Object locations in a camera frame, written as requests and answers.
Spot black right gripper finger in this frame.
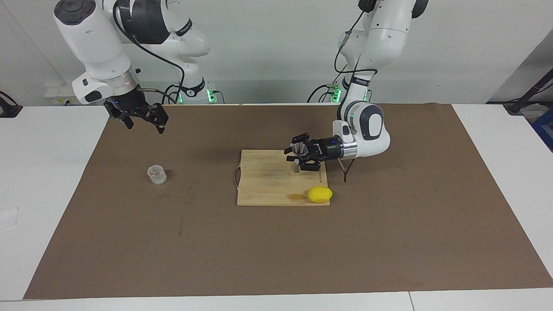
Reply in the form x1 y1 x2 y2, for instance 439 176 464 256
113 111 134 129
145 104 169 134

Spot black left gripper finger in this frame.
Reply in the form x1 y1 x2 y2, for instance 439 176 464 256
284 133 311 154
287 156 322 172

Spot clear glass cup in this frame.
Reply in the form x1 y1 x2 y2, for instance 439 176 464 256
147 165 168 185

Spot yellow lemon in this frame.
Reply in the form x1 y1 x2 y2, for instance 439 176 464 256
308 186 334 203

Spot wooden cutting board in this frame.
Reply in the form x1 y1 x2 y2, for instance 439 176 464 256
234 149 331 207

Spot brown table mat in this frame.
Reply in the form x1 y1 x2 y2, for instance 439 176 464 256
24 104 553 299

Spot white paper label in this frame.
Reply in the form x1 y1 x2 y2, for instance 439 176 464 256
0 207 20 230

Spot blue crate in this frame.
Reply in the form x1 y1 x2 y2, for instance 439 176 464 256
531 108 553 152

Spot black right base cables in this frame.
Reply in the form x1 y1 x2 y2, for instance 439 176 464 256
162 84 225 104

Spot black base cables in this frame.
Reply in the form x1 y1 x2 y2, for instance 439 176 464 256
162 84 225 104
307 82 346 103

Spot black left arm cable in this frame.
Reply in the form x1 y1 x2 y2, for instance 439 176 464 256
334 0 378 183

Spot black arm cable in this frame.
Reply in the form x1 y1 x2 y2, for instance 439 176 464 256
334 0 378 183
112 0 186 104

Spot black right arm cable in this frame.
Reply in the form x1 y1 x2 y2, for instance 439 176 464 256
112 0 186 104

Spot black left base cables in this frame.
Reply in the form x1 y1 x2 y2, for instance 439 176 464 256
307 82 346 103

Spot white wall socket box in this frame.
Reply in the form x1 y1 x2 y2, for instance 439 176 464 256
44 84 93 105

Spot black clamp mount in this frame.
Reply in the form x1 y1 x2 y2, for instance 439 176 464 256
0 91 23 118

